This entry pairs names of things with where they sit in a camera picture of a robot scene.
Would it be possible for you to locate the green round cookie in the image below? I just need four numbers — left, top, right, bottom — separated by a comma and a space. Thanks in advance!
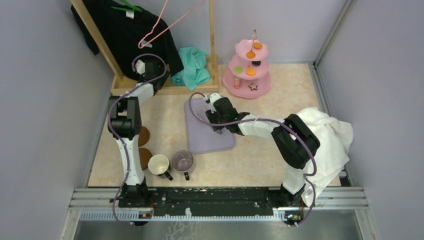
233, 65, 244, 74

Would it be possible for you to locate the red striped cake piece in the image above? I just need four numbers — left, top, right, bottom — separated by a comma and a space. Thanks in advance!
233, 76, 240, 89

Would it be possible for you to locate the small orange round cookie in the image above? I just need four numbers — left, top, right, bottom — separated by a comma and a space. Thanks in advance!
246, 50, 256, 59

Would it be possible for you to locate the teal cloth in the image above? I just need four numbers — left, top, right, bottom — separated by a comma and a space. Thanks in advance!
171, 46, 211, 91

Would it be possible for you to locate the green clothes hanger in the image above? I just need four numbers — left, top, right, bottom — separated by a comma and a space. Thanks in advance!
111, 0, 143, 13

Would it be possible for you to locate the wooden clothes rack frame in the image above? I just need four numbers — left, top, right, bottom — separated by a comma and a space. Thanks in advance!
70, 0, 220, 97

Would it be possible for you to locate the star-shaped iced cookie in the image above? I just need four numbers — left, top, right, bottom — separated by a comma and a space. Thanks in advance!
248, 83, 258, 91

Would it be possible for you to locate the white towel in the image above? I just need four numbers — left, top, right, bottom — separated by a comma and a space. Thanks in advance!
297, 107, 354, 207

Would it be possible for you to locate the brown saucer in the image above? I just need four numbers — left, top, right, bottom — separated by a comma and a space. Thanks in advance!
138, 147, 153, 171
138, 126, 150, 147

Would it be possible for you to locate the orange waffle round cookie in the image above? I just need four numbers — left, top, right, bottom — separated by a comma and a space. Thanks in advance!
246, 67, 256, 76

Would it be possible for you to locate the black sandwich cookie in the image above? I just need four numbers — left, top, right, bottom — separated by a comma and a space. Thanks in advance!
251, 61, 261, 67

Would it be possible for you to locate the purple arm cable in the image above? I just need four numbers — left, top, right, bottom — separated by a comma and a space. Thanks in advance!
107, 53, 168, 229
188, 92, 318, 228

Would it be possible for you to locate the orange swirl cookie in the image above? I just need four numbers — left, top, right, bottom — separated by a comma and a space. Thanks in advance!
253, 42, 263, 50

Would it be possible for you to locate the cream mug black handle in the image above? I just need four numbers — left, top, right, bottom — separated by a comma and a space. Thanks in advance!
147, 154, 174, 182

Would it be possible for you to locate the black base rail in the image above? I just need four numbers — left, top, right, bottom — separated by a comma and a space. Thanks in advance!
110, 186, 301, 217

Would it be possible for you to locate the lavender serving tray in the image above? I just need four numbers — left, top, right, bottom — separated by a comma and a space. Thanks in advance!
184, 98, 236, 154

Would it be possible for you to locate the purple mug black handle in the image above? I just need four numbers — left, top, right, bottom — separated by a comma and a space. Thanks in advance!
171, 150, 194, 181

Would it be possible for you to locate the black t-shirt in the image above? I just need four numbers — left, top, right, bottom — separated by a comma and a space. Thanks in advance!
83, 0, 184, 80

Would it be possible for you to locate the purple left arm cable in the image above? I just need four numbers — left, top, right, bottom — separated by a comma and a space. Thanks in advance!
107, 53, 168, 229

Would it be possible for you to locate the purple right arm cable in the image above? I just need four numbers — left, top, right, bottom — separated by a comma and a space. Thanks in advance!
188, 92, 318, 228

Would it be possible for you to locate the brown saucer far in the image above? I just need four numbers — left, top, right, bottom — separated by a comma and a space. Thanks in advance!
138, 126, 150, 147

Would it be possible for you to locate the pink clothes hanger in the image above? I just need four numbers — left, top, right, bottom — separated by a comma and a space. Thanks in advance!
137, 0, 206, 50

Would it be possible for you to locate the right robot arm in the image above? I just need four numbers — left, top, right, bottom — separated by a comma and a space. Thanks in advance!
203, 93, 321, 206

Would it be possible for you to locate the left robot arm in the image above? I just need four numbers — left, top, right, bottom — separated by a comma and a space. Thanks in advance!
107, 53, 170, 208

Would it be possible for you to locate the pink three-tier cake stand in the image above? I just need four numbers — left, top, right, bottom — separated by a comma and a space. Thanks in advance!
222, 29, 272, 99

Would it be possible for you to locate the brown saucer near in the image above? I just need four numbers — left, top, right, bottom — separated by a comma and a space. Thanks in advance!
138, 147, 153, 171

